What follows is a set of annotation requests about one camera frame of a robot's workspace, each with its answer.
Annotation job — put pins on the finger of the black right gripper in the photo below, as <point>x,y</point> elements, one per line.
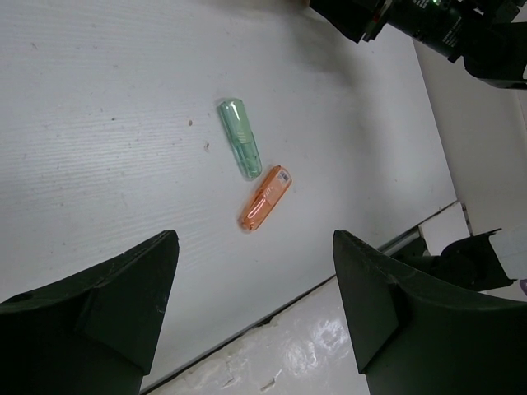
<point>349,17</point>

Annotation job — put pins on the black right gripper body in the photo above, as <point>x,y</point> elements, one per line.
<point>451,28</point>

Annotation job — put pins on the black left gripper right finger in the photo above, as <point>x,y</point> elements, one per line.
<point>412,333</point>

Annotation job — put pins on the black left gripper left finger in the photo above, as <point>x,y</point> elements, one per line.
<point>94,332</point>

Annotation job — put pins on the green capsule case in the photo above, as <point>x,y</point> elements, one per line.
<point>239,133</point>

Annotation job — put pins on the orange usb stick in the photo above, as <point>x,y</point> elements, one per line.
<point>277,181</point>

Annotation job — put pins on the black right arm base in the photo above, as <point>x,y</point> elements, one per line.
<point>470,263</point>

